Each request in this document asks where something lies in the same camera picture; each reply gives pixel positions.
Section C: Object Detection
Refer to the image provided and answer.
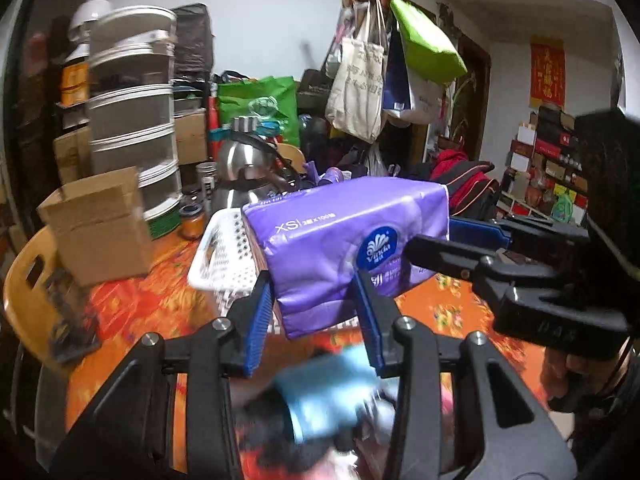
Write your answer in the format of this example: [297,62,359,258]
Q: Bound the wooden chair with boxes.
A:
[3,226,74,377]

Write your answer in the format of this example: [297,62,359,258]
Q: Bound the black glove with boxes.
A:
[233,388,356,474]

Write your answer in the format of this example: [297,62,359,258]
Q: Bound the white fan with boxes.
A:
[67,0,113,44]

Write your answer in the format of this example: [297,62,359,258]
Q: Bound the red black jacket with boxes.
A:
[430,150,500,221]

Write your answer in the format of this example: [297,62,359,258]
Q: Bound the purple tissue pack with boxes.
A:
[242,177,449,339]

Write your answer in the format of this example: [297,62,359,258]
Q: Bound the shelf with boxes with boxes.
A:
[498,102,588,226]

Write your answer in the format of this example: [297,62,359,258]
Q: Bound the steel kettle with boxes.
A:
[212,116,302,212]

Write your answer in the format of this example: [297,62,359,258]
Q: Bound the green shopping bag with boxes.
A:
[217,76,299,146]

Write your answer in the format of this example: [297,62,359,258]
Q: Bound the black bag on shelf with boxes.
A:
[172,3,214,78]

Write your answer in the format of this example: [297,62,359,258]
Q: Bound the floral red tablecloth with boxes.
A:
[64,228,576,480]

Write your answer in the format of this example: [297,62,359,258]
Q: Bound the white perforated plastic basket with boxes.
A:
[188,196,358,338]

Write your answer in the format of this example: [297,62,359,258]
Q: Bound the beige tote bag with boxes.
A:
[326,0,388,144]

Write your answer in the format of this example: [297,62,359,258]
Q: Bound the grey drawer tower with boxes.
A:
[87,6,181,222]

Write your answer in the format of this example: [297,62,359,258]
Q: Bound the white blue hanging bag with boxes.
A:
[382,25,444,126]

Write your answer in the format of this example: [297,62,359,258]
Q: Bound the lime green bag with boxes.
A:
[390,0,468,84]

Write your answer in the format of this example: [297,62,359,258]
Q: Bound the light blue tissue pack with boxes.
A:
[273,344,399,444]

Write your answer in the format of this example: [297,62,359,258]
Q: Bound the orange jar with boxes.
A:
[179,203,206,240]

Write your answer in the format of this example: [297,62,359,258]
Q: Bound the cardboard box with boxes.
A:
[38,167,153,286]

